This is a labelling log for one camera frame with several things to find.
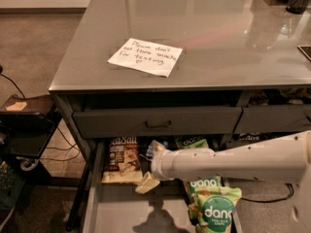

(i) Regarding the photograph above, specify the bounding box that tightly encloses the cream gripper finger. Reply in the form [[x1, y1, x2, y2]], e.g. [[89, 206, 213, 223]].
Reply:
[[146, 140, 165, 158], [135, 172, 159, 194]]

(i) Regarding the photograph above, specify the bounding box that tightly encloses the brown sea salt chip bag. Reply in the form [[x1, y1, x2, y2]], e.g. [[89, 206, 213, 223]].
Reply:
[[102, 136, 143, 183]]

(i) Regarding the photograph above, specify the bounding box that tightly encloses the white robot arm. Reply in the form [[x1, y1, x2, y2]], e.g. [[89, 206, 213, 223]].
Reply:
[[136, 130, 311, 233]]

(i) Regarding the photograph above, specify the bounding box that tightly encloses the blue snack bag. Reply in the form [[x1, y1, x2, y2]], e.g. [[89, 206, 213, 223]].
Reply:
[[140, 140, 168, 161]]

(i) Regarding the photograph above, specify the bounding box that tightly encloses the open grey middle drawer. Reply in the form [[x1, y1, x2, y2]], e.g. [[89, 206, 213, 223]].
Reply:
[[82, 139, 244, 233]]

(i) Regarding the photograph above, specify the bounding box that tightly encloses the green Dang bag rear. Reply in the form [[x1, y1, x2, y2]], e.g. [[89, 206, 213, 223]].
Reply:
[[175, 136, 209, 149]]

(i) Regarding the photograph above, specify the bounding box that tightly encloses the green dang bag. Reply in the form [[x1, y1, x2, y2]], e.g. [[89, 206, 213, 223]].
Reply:
[[194, 186, 242, 233], [175, 136, 209, 149], [184, 176, 222, 219]]

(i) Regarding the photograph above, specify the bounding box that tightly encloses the grey top left drawer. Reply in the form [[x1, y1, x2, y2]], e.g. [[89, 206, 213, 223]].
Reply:
[[73, 107, 242, 138]]

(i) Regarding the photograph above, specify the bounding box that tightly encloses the green Dang bag middle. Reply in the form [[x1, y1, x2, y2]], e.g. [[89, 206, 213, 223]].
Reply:
[[184, 176, 222, 219]]

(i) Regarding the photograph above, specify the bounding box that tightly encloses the green Dang bag front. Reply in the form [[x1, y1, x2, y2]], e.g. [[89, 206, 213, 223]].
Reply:
[[194, 186, 242, 233]]

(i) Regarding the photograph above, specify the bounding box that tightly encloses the grey top right drawer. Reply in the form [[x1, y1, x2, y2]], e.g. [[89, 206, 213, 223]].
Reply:
[[235, 105, 311, 134]]

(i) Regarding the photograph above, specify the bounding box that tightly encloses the white handwritten paper note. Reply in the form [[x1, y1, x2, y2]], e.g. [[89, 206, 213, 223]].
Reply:
[[108, 38, 183, 78]]

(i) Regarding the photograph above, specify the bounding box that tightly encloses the grey metal cabinet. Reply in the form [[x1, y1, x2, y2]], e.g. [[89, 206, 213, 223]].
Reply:
[[50, 0, 311, 233]]

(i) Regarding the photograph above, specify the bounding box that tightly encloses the black side cart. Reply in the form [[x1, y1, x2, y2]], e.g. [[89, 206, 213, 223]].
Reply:
[[0, 95, 61, 184]]

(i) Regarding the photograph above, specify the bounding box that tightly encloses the teal plastic crate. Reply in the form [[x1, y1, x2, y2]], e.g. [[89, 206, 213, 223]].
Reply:
[[0, 161, 25, 210]]

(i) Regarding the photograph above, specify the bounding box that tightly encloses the black power cable right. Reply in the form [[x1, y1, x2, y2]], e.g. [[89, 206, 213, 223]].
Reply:
[[241, 183, 295, 204]]

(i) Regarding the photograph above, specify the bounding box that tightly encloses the black cable left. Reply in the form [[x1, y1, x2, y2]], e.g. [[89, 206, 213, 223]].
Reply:
[[0, 64, 27, 101]]

